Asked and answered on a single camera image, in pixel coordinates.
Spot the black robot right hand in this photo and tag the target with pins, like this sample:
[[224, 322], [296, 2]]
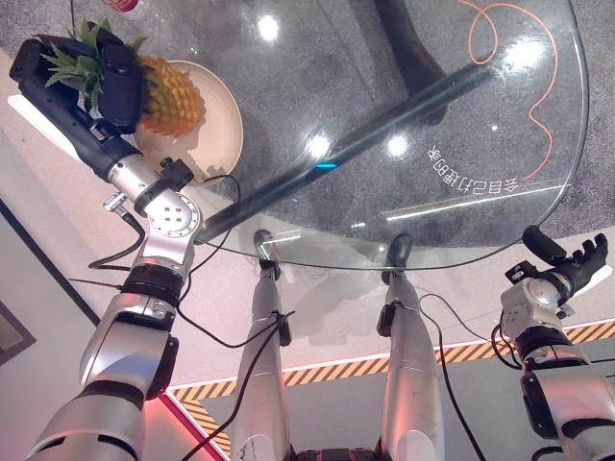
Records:
[[583, 269]]

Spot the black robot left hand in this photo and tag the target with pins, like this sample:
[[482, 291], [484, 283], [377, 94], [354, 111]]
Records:
[[57, 113]]

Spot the yellow toy pineapple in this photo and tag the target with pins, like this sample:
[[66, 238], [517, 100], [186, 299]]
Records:
[[173, 98]]

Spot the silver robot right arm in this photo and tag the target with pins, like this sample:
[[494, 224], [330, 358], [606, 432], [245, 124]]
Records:
[[557, 379]]

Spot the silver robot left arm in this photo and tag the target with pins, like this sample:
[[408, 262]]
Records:
[[117, 346]]

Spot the beige round plate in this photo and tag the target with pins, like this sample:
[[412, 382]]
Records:
[[218, 125]]

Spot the red can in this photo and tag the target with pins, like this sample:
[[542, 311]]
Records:
[[122, 3]]

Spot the dark robot right foot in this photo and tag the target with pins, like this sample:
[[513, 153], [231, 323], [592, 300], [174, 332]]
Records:
[[400, 247]]

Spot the dark robot foot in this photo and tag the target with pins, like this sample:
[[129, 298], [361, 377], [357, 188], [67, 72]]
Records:
[[263, 240], [400, 247]]

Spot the silver robot right leg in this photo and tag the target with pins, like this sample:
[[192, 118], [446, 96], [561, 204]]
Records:
[[410, 374]]

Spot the silver robot leg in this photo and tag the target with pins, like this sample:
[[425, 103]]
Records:
[[262, 384], [410, 374]]

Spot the dark robot left foot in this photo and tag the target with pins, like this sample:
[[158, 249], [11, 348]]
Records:
[[263, 240]]

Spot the black table base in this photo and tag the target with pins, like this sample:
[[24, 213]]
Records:
[[408, 53]]

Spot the round glass table top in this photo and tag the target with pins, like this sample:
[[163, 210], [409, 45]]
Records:
[[365, 96]]

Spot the silver robot left leg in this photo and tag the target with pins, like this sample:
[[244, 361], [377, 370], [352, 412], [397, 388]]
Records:
[[262, 384]]

